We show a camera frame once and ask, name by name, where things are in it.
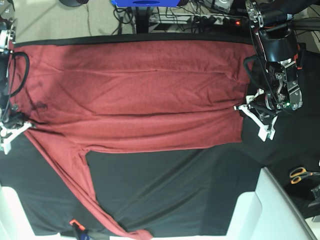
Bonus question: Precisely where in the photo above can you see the red and black clamp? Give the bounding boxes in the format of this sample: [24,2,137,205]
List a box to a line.
[294,42,307,70]

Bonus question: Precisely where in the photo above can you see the white table frame right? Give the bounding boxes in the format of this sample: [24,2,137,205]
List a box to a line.
[224,167,318,240]

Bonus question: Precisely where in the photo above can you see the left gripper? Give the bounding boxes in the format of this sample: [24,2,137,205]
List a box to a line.
[233,59,303,141]

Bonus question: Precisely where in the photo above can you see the red long-sleeve shirt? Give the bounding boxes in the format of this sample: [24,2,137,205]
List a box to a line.
[14,40,253,240]

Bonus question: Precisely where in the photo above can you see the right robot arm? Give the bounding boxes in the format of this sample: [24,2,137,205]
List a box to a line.
[0,0,35,155]

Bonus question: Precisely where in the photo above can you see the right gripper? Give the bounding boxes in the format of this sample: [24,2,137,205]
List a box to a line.
[0,95,36,155]

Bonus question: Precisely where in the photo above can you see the black stand post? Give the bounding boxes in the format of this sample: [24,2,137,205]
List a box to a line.
[134,7,153,34]

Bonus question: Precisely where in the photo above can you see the blue plastic box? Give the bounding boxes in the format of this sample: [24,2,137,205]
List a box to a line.
[111,0,181,8]

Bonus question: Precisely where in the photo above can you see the white power strip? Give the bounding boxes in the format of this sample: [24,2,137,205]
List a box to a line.
[149,12,246,27]

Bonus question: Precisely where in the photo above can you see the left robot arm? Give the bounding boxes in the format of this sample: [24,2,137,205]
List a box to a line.
[235,0,320,141]

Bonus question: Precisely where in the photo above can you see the black table cloth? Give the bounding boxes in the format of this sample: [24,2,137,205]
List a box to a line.
[0,34,320,237]

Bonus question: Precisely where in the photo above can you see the yellow-handled scissors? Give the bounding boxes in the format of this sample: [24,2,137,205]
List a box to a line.
[289,167,320,185]

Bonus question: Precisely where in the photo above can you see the blue clamp at bottom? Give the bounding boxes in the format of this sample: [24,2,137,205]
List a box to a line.
[69,219,94,240]

